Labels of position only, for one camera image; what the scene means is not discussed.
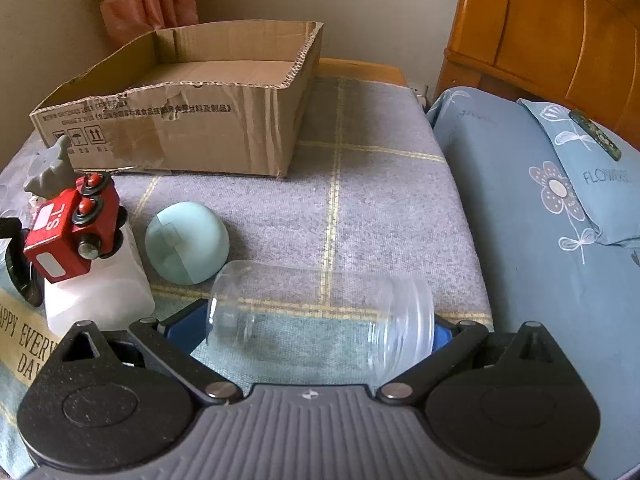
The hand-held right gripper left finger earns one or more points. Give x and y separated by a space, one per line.
186 331

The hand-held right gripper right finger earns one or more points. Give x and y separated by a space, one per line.
444 336

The red toy train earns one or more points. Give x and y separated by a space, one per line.
55 230

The white plastic container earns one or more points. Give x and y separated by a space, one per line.
100 295

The grey toy figure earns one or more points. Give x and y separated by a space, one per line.
50 175

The clear plastic jar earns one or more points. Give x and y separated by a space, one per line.
310 310

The cardboard box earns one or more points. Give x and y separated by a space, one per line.
200 130

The beige printed cloth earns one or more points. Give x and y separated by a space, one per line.
20 330

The teal dome-shaped object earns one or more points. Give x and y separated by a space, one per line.
195 240

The blue floral bed cover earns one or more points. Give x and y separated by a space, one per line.
500 210

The grey plaid blanket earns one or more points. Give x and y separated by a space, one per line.
375 185

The blue floral pillow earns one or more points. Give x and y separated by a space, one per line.
575 170

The dark patterned flat case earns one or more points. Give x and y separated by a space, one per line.
595 135

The pink and beige curtain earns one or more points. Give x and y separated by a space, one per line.
130 5

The wooden headboard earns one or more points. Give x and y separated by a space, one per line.
550 35

